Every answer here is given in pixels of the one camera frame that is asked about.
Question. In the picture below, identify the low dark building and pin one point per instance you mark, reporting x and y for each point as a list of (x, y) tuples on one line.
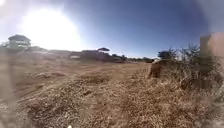
[(95, 54)]

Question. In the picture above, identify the dry brown grass ground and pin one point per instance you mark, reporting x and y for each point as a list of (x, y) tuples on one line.
[(100, 96)]

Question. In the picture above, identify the dry bushes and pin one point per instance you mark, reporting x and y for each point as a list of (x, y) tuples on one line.
[(186, 66)]

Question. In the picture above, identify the building with flat roof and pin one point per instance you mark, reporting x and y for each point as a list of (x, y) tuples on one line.
[(19, 40)]

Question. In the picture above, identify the tan block wall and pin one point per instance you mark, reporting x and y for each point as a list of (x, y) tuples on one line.
[(213, 45)]

